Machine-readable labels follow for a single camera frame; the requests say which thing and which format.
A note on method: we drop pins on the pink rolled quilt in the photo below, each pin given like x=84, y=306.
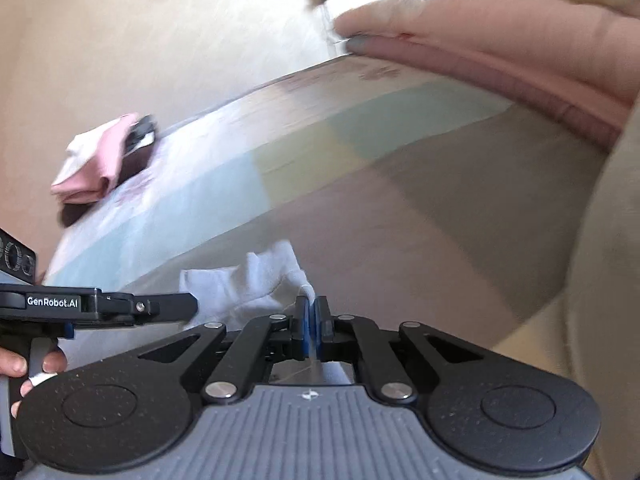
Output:
x=500, y=25

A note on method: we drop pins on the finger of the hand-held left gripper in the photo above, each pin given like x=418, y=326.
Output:
x=165, y=306

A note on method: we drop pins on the light grey pants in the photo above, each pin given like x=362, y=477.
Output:
x=250, y=280

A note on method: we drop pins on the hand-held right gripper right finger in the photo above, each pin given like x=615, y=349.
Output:
x=318, y=330

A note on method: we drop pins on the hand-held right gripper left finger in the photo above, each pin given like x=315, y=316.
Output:
x=301, y=330

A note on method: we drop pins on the person's left hand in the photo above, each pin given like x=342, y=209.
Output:
x=55, y=361

